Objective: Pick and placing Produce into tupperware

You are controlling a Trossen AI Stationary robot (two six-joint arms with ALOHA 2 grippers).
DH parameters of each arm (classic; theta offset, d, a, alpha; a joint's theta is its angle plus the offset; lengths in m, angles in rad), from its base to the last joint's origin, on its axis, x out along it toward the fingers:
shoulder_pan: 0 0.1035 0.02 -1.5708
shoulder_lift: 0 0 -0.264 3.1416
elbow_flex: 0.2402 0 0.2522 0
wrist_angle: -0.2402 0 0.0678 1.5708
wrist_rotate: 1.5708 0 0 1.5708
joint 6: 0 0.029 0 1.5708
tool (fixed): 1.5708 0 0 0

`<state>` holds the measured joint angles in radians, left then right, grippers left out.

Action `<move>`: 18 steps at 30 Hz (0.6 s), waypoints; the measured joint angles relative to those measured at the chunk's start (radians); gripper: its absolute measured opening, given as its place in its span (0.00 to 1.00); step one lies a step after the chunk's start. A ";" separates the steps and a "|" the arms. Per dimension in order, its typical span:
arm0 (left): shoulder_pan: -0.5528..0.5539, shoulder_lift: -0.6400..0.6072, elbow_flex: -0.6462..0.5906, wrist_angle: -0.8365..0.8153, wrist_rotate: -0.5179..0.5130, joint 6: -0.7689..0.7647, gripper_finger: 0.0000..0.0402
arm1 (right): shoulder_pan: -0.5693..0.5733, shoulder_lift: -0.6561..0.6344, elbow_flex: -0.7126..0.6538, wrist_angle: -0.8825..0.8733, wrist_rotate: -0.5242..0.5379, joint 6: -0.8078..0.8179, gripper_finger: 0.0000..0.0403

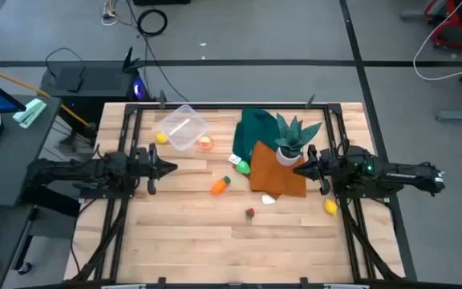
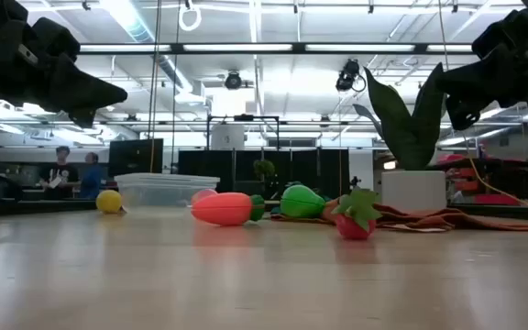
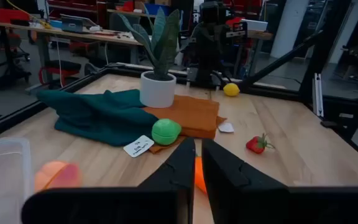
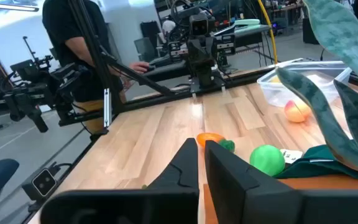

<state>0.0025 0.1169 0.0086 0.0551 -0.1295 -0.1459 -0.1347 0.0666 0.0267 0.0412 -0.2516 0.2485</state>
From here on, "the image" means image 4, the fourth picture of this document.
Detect orange toy carrot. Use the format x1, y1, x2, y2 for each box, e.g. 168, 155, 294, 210
196, 132, 236, 154

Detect yellow cable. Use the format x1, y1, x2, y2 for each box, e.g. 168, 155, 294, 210
256, 0, 279, 65

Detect white printed tag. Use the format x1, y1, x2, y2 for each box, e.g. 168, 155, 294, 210
280, 148, 304, 165

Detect dark green cloth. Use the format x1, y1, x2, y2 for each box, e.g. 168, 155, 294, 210
273, 144, 358, 184

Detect green toy pear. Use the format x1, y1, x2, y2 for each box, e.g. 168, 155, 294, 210
249, 144, 286, 177

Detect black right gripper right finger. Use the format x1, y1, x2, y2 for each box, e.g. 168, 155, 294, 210
204, 139, 358, 224

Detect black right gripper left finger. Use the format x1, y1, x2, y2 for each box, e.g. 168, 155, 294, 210
40, 138, 200, 224

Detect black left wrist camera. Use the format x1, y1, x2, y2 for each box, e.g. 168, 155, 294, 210
189, 14, 210, 37

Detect black table-level camera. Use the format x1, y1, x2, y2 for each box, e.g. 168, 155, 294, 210
22, 167, 58, 202

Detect toy peach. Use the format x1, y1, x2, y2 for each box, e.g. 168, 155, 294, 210
283, 99, 313, 124

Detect black desk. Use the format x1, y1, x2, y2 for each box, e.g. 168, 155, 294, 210
144, 24, 275, 82

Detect person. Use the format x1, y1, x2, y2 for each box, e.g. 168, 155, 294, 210
42, 0, 150, 134

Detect clear plastic tupperware container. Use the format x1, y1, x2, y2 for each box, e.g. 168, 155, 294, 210
256, 60, 354, 108

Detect green plant in white pot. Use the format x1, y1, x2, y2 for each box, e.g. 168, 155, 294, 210
275, 0, 358, 181

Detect silver aluminium bracket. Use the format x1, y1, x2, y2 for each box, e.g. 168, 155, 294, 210
103, 88, 112, 128

